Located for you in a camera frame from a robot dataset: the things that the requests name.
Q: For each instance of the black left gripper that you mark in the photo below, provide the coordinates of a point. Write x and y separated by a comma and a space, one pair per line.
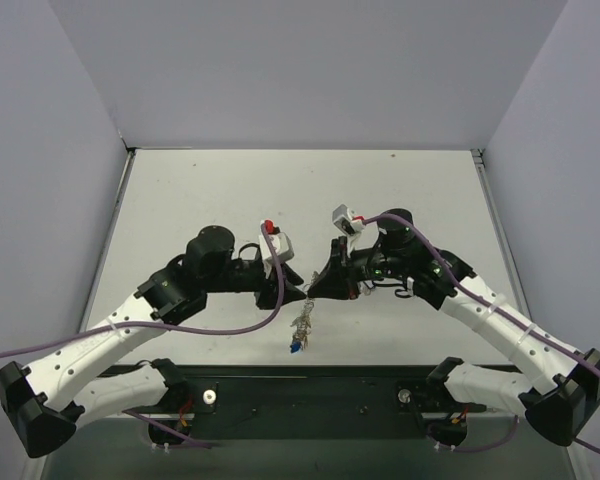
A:
268, 292

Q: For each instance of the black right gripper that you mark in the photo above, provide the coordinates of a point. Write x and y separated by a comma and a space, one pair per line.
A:
340, 272

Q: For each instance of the steel key organiser ring disc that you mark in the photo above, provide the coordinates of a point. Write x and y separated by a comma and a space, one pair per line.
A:
302, 323

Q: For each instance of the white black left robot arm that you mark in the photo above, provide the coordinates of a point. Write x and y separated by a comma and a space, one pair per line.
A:
49, 399

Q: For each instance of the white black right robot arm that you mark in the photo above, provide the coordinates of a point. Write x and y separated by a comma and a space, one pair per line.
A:
451, 286

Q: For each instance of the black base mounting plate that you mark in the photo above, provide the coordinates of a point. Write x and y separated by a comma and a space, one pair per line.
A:
313, 402

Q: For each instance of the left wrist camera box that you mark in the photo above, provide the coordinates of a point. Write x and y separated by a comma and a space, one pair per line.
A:
273, 243

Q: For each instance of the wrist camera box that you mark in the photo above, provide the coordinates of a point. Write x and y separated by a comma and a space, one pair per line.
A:
273, 243
349, 224

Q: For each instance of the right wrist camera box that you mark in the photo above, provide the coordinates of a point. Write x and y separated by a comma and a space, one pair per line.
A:
349, 224

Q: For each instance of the aluminium front rail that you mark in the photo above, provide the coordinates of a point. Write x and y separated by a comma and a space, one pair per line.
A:
167, 389

